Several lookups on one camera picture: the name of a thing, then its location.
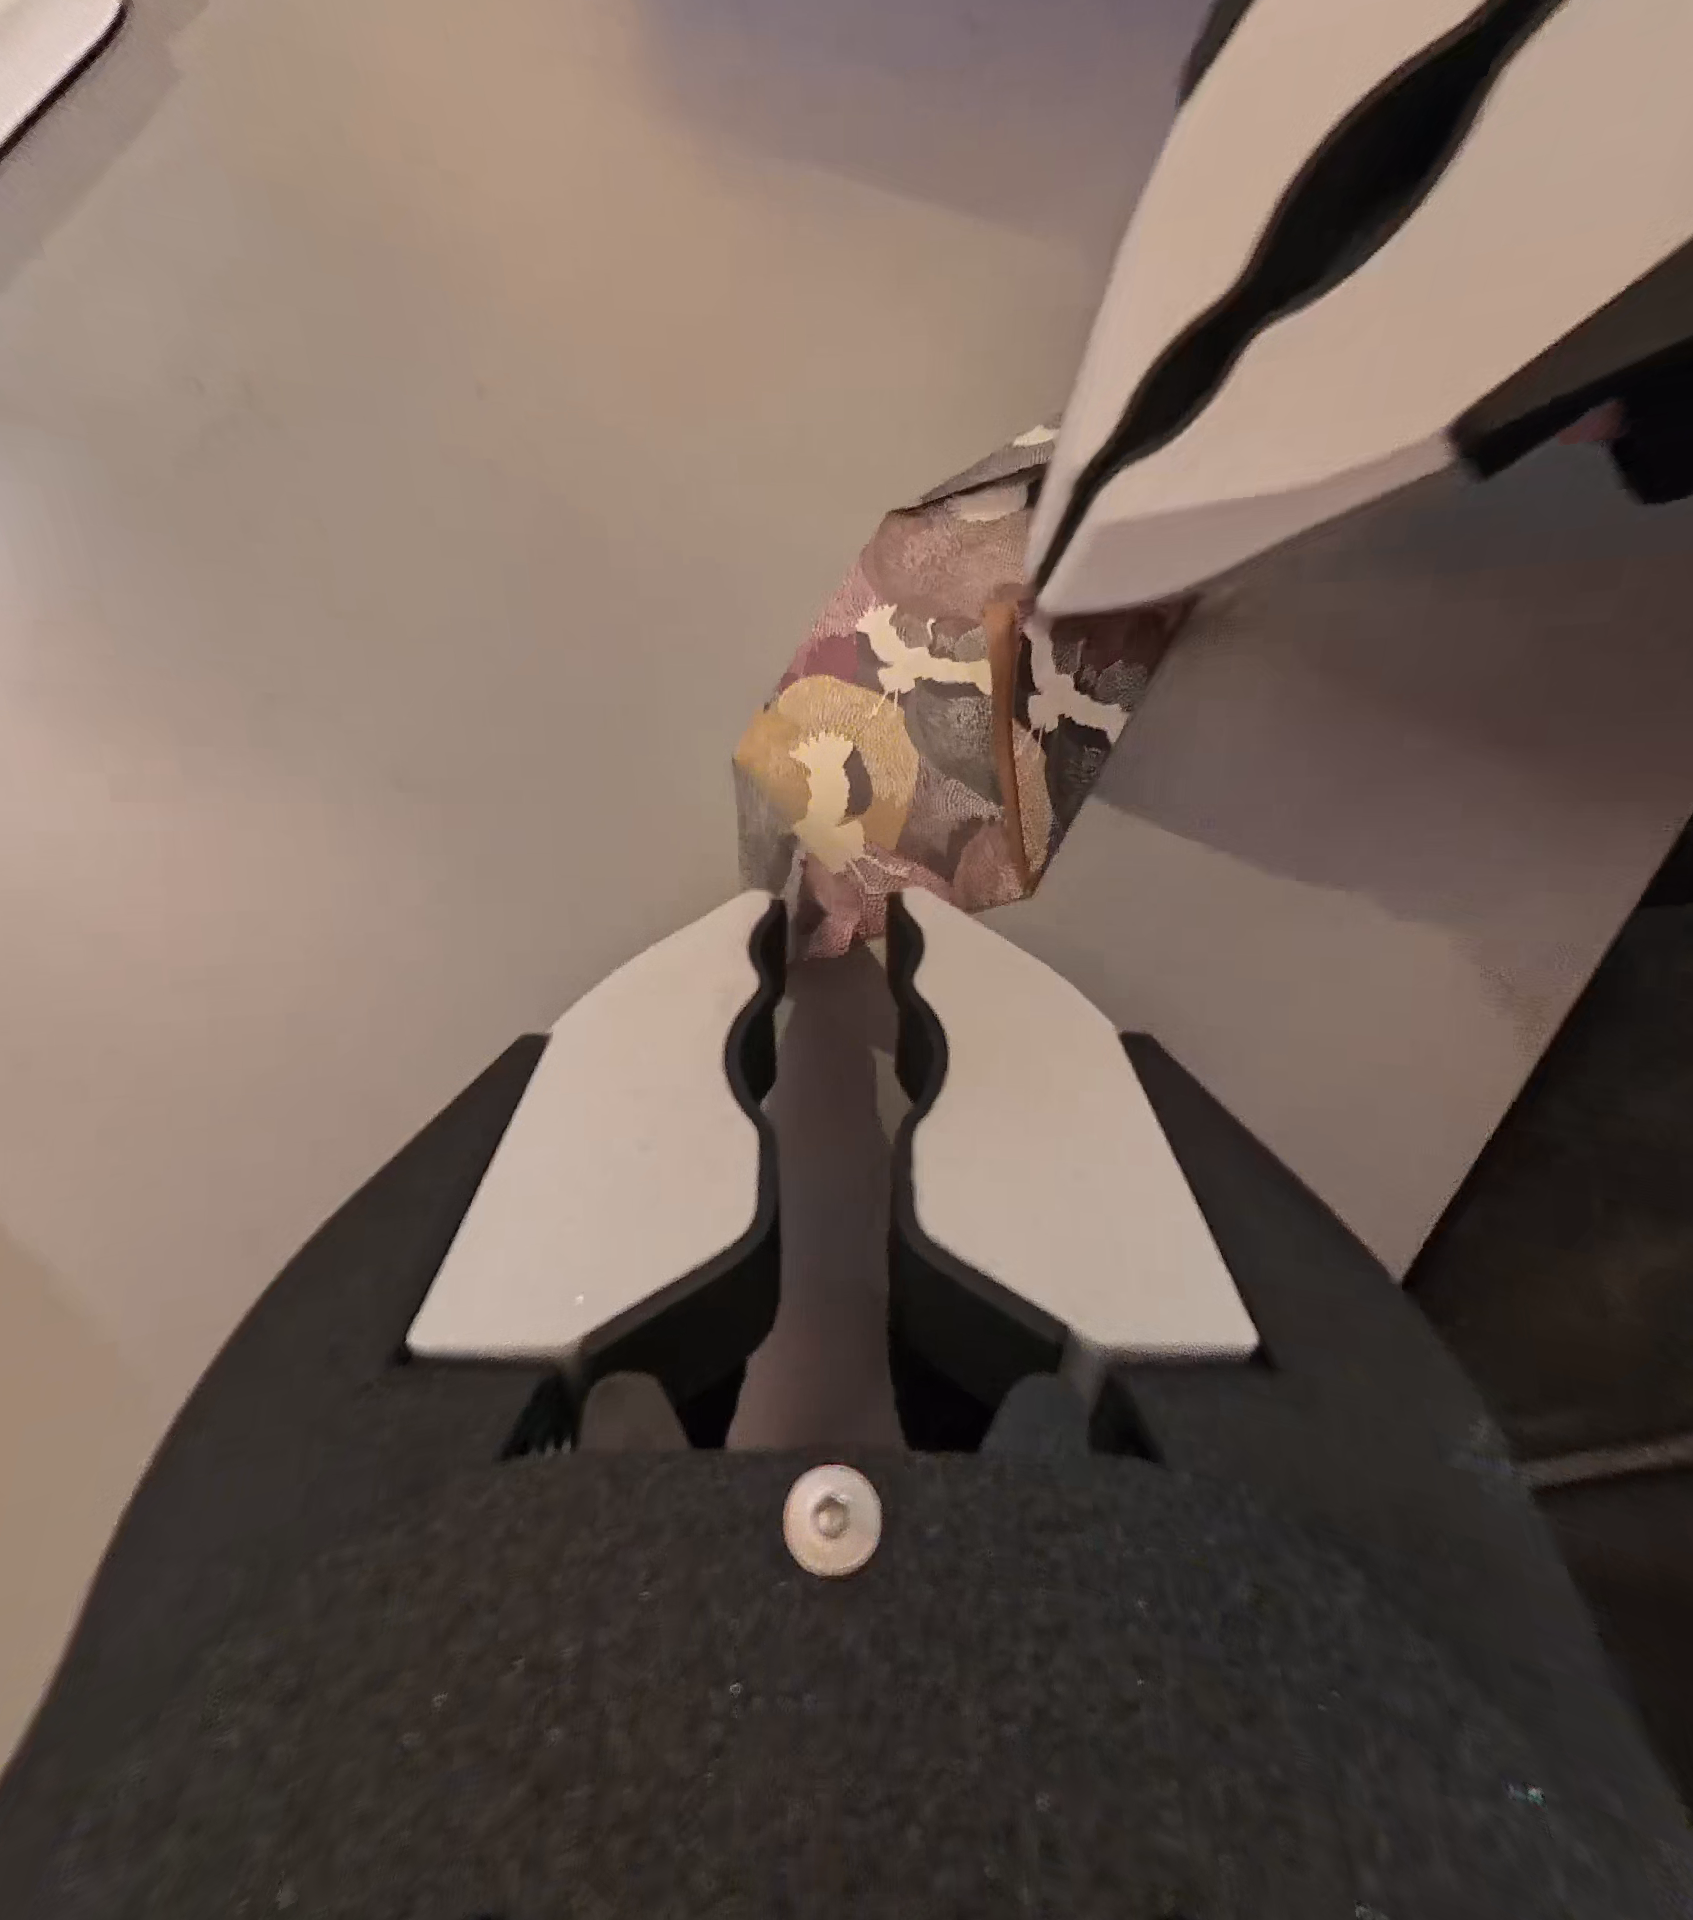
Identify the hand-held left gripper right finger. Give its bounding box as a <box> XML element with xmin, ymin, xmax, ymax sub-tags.
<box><xmin>881</xmin><ymin>888</ymin><xmax>1262</xmax><ymax>1450</ymax></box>

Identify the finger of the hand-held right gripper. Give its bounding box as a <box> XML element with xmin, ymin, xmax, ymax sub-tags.
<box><xmin>1028</xmin><ymin>0</ymin><xmax>1693</xmax><ymax>622</ymax></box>
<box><xmin>1024</xmin><ymin>0</ymin><xmax>1490</xmax><ymax>594</ymax></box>

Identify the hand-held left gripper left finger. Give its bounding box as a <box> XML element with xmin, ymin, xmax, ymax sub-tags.
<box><xmin>401</xmin><ymin>888</ymin><xmax>792</xmax><ymax>1450</ymax></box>

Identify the crane patterned origami paper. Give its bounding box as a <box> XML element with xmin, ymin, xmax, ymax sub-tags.
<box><xmin>730</xmin><ymin>421</ymin><xmax>1211</xmax><ymax>961</ymax></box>

